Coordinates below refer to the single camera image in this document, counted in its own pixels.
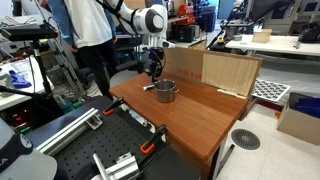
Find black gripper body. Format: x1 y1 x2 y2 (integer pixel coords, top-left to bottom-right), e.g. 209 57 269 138
137 47 164 83

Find black and white Expo marker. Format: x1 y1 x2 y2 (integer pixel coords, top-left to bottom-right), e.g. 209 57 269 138
143 85 155 91

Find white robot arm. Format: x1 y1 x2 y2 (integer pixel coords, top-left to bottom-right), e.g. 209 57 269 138
95 0 175 82

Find small silver pot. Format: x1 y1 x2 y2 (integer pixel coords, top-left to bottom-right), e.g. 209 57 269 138
154 79 179 103

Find left black orange clamp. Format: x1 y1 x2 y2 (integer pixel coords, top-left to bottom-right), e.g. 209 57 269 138
102 97 125 116

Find black orange clamp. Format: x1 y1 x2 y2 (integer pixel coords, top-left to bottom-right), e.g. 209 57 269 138
102 97 125 116
140 124 167 155

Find person in white shirt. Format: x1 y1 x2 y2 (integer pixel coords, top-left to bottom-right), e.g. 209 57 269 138
47 0 119 99

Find black perforated breadboard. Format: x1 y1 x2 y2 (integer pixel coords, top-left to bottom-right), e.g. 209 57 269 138
55 113 166 180

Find brown cardboard sheet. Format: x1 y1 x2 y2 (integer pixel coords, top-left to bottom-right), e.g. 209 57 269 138
164 47 262 98

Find right black orange clamp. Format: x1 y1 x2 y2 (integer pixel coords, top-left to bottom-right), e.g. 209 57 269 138
140 124 167 155

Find small wooden box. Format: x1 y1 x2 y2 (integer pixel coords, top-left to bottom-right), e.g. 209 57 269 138
252 29 272 43

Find round floor drain grate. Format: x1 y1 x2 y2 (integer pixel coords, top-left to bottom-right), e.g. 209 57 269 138
231 129 260 150

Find checkered calibration board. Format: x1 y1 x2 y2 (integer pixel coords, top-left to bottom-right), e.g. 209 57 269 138
252 79 291 102

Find white background table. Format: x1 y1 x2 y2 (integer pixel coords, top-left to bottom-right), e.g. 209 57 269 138
226 35 320 57

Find blue glove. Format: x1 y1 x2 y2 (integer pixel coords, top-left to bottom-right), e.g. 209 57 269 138
9 70 31 89

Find cardboard box with blue contents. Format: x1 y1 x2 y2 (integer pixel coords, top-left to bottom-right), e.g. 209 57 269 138
277 92 320 145

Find grey black cap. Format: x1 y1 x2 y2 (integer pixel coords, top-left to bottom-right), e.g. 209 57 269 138
0 120 57 180

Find long aluminium extrusion rail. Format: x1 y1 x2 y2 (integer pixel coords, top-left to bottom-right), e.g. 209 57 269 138
36 108 103 156

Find short aluminium extrusion bracket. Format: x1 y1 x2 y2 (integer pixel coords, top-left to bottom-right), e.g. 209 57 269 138
91 152 140 180

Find black camera on tripod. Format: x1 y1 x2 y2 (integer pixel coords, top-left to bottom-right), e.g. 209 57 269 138
1 24 58 98

